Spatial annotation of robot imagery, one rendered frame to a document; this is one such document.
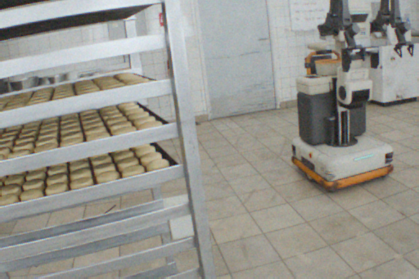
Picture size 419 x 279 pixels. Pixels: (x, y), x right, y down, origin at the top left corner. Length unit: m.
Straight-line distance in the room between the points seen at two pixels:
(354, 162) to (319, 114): 0.46
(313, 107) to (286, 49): 2.63
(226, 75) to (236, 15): 0.86
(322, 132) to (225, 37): 2.59
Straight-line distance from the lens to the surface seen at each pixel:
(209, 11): 4.97
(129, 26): 1.11
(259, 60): 5.16
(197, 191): 0.75
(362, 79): 2.65
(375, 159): 2.78
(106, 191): 0.73
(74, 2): 0.68
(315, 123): 2.78
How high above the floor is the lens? 1.24
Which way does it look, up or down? 14 degrees down
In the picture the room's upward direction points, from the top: 7 degrees counter-clockwise
